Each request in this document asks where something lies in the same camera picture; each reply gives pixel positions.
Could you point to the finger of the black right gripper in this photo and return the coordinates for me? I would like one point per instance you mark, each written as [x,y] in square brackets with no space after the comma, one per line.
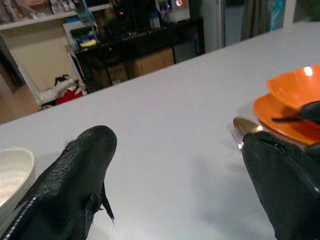
[311,112]

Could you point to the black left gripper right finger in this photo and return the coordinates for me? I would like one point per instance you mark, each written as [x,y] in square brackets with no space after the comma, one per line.
[287,190]

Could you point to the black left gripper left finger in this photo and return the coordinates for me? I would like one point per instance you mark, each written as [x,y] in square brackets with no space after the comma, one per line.
[70,180]

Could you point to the orange bowl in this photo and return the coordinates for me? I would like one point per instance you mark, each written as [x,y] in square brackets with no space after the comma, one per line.
[295,85]

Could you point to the gold spoon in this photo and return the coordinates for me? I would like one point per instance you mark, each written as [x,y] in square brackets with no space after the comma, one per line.
[246,125]

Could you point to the orange plate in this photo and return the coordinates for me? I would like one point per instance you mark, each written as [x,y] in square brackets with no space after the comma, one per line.
[265,107]

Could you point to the white bowl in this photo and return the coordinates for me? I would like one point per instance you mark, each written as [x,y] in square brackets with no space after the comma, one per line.
[12,170]

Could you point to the red cloth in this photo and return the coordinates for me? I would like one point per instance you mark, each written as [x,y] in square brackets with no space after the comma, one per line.
[67,96]

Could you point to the white garment pile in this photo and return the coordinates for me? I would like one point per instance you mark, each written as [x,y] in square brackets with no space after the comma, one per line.
[70,83]

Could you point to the grey curtain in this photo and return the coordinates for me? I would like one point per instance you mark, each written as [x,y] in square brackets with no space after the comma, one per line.
[255,17]

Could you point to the small cardboard box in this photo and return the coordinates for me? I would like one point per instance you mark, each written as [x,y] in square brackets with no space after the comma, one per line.
[117,73]

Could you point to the large cardboard box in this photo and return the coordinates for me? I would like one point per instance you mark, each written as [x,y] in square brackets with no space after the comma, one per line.
[152,63]

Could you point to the black cabinet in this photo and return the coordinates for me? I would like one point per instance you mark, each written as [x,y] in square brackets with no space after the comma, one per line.
[140,42]

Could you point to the white shelf unit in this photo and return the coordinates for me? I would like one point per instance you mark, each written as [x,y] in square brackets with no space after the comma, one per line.
[30,21]

